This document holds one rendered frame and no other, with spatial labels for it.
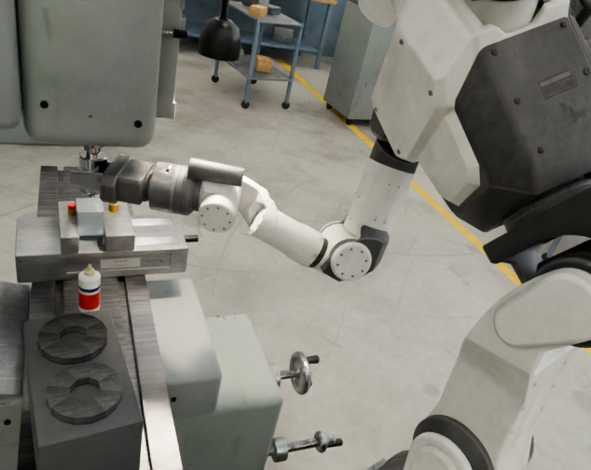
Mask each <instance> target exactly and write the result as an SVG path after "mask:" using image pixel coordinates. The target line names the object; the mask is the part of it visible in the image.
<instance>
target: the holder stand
mask: <svg viewBox="0 0 591 470"><path fill-rule="evenodd" d="M22 330H23V341H24V352H25V364H26V375H27V387H28V398H29V409H30V417H31V425H32V433H33V441H34V456H35V465H36V470H140V461H141V449H142V438H143V427H144V419H143V416H142V412H141V410H140V407H139V404H138V400H137V397H136V394H135V392H134V388H133V385H132V382H131V377H130V373H129V370H128V368H127V365H126V361H125V358H124V355H123V352H122V349H121V346H120V343H119V340H118V336H117V332H116V329H115V325H114V322H113V319H112V316H111V313H110V311H109V310H100V311H88V312H81V313H68V314H65V315H62V316H56V317H49V318H44V319H37V320H31V321H25V322H23V324H22Z"/></svg>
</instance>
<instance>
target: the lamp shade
mask: <svg viewBox="0 0 591 470"><path fill-rule="evenodd" d="M198 53H199V54H200V55H202V56H205V57H207V58H210V59H214V60H218V61H225V62H234V61H238V60H239V58H240V53H241V34H240V28H239V27H238V26H237V25H236V24H235V23H234V22H233V21H232V20H229V19H228V18H227V19H223V18H220V17H214V18H212V19H210V20H208V21H205V24H204V26H203V28H202V30H201V33H200V35H199V49H198Z"/></svg>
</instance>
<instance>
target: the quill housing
mask: <svg viewBox="0 0 591 470"><path fill-rule="evenodd" d="M163 7H164V0H16V9H17V24H18V39H19V54H20V69H21V97H22V112H23V124H24V128H25V130H26V132H27V133H28V135H29V136H30V137H31V138H32V139H34V140H36V141H37V142H40V143H45V144H65V145H102V146H122V147H143V146H145V145H148V144H149V143H150V142H151V141H152V140H153V138H154V134H155V125H156V112H157V98H158V72H159V59H160V46H161V33H162V20H163Z"/></svg>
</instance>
